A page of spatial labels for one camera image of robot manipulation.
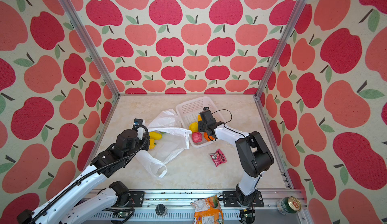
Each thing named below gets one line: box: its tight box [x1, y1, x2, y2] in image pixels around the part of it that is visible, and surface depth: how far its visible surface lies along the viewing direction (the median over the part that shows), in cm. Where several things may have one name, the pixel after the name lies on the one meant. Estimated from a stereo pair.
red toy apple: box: [191, 131, 203, 144], surface depth 92 cm
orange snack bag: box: [189, 194, 225, 224], surface depth 70 cm
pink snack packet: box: [208, 148, 228, 167], surface depth 89 cm
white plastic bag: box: [135, 108, 193, 179], surface depth 82 cm
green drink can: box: [276, 195, 302, 216], surface depth 66 cm
